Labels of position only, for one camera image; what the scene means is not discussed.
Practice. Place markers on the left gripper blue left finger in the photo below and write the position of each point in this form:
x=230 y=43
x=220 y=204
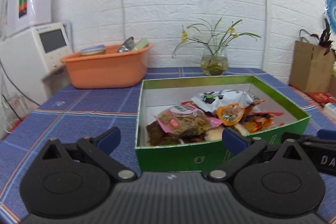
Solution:
x=95 y=151

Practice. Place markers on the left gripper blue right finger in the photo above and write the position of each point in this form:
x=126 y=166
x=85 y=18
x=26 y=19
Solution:
x=244 y=151

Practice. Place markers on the dark red meat snack packet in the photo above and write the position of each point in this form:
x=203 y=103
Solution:
x=157 y=137

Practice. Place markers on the orange jelly cup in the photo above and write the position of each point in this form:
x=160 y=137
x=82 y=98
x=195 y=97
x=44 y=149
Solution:
x=230 y=114

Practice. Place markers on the white blue small box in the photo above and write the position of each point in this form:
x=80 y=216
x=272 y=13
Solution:
x=330 y=110

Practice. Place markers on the plaid cloth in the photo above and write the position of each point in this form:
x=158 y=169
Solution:
x=310 y=101

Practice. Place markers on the red booklet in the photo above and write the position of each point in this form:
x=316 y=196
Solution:
x=322 y=97

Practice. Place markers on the white black snack packet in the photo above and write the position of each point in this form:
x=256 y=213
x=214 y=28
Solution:
x=211 y=101

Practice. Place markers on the pink noodle snack packet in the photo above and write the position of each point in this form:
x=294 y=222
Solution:
x=186 y=120

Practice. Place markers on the green cardboard box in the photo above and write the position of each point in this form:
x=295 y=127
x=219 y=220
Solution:
x=268 y=117

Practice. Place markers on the orange plastic basin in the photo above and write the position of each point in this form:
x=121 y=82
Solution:
x=108 y=70

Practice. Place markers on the brown cardboard box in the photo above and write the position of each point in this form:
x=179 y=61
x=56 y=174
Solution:
x=312 y=68

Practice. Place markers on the glass vase with plant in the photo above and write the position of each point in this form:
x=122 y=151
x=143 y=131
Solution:
x=214 y=61

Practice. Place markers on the jar with blue lid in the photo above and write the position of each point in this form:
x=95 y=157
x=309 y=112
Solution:
x=95 y=50

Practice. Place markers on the metal bowl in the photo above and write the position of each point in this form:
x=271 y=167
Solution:
x=127 y=45

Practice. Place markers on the dark purple leaf plant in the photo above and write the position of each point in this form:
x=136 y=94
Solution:
x=323 y=40

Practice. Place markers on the pale green plastic item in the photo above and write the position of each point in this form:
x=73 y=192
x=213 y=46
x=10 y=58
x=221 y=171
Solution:
x=140 y=45

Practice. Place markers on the white countertop appliance with screen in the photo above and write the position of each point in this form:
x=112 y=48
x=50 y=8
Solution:
x=32 y=62

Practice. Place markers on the blue paper wall fan decoration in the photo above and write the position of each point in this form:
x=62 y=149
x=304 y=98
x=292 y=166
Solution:
x=330 y=13

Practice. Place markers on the white wall water purifier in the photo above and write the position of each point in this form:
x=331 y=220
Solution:
x=22 y=14

